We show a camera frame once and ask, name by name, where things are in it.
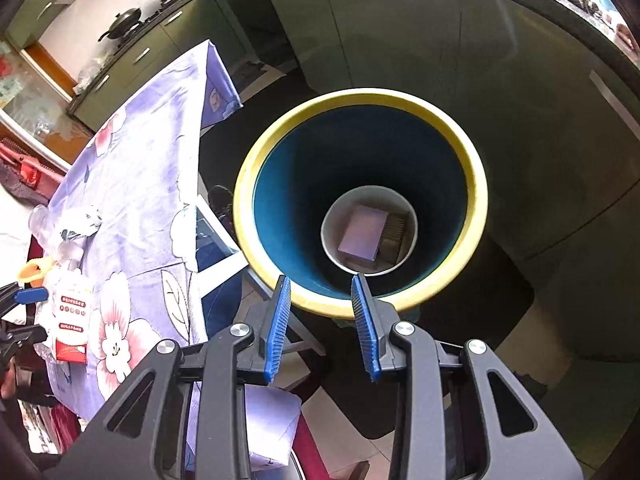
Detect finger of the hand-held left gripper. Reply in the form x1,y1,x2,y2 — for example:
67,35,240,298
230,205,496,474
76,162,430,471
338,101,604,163
0,282,49,307
0,324,49,358

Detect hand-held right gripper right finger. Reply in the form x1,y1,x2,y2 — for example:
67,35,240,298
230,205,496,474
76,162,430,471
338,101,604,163
350,272,586,480

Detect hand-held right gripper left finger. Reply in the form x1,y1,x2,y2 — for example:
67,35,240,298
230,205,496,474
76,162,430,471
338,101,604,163
47,274,293,480

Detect red and white carton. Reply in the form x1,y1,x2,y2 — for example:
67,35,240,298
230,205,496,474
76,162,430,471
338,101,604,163
50,270,94,364

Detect yellow-rimmed blue trash bin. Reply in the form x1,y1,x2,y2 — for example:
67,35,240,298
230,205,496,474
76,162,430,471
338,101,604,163
234,89,490,318

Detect orange peel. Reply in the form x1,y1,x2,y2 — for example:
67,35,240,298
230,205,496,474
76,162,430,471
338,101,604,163
17,256,57,287

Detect clear plastic bottle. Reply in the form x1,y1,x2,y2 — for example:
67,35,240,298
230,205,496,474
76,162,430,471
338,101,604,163
29,204,83,267

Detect purple flat box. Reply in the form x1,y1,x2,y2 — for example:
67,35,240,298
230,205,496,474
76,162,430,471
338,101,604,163
337,205,389,262

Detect white metal stool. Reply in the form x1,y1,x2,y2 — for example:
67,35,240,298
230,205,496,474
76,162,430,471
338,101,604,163
192,204,328,361

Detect dark ribbed packet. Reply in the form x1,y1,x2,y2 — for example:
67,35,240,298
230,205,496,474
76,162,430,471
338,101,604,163
380,212,409,257

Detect red plastic basket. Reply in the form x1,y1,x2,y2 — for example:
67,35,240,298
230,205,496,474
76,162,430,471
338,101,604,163
0,139,57,197

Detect purple floral tablecloth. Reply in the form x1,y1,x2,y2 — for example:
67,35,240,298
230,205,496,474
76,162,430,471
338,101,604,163
37,40,301,471

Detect green kitchen cabinets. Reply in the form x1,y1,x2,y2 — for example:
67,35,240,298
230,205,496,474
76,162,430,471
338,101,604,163
65,0,640,271

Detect black wok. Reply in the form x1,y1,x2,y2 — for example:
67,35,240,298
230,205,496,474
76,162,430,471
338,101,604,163
97,6,144,44

